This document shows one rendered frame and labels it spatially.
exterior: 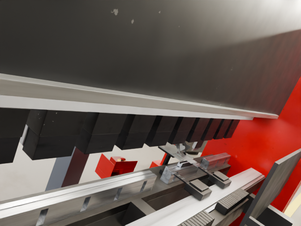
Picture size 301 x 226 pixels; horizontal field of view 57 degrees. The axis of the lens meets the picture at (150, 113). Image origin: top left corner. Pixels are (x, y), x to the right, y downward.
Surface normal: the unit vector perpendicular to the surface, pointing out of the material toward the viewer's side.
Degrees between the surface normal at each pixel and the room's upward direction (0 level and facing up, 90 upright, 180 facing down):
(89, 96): 90
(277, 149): 90
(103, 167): 90
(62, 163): 90
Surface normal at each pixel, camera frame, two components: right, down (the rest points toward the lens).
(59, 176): -0.60, -0.05
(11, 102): 0.72, 0.44
